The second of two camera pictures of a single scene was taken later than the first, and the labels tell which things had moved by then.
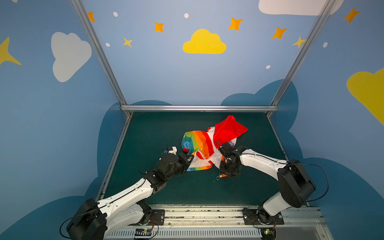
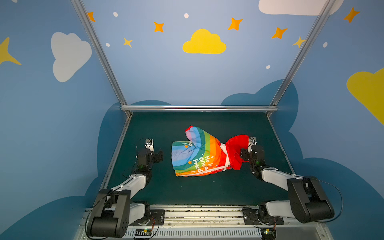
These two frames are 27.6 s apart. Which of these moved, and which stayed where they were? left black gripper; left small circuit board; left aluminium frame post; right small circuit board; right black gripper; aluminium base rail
Moved: left black gripper; right black gripper
Stayed: left aluminium frame post; right small circuit board; left small circuit board; aluminium base rail
